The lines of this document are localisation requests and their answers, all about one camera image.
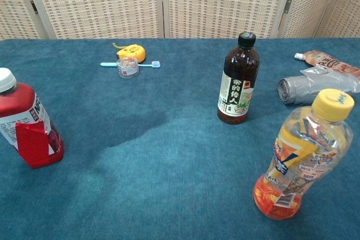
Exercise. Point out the orange spout pouch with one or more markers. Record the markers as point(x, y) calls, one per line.
point(332, 63)

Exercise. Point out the dark tea bottle black cap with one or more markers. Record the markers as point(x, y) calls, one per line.
point(239, 82)

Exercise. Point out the blue velvet tablecloth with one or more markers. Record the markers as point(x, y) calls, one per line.
point(168, 167)

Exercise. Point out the red juice bottle white cap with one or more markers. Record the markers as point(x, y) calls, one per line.
point(31, 144)

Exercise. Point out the small clear plastic jar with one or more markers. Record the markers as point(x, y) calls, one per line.
point(128, 68)

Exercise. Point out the clear bottle yellow cap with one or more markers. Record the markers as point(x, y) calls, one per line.
point(298, 167)

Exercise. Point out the yellow tape measure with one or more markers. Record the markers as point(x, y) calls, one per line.
point(132, 51)

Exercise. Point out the light blue toothbrush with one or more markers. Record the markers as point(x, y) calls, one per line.
point(154, 63)

